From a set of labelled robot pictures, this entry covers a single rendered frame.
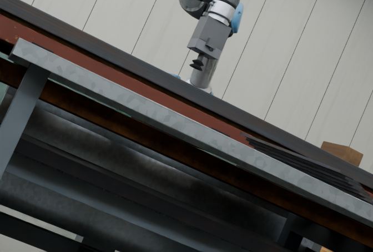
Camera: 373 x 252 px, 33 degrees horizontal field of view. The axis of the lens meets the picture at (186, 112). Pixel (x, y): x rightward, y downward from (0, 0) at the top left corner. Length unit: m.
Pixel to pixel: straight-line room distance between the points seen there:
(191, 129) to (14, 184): 1.17
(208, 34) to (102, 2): 10.21
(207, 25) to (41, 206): 0.86
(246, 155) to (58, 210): 1.17
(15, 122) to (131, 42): 10.89
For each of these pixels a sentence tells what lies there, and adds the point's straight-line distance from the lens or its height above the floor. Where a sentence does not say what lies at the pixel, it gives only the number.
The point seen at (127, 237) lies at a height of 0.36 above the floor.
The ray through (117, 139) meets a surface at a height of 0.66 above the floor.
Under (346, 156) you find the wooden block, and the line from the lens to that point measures 1.79.
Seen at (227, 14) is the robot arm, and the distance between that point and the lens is 1.91.
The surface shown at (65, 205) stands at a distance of 2.28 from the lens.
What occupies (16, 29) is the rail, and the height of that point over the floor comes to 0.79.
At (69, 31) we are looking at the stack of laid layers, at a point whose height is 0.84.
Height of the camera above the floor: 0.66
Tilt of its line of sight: 5 degrees up
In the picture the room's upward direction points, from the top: 24 degrees clockwise
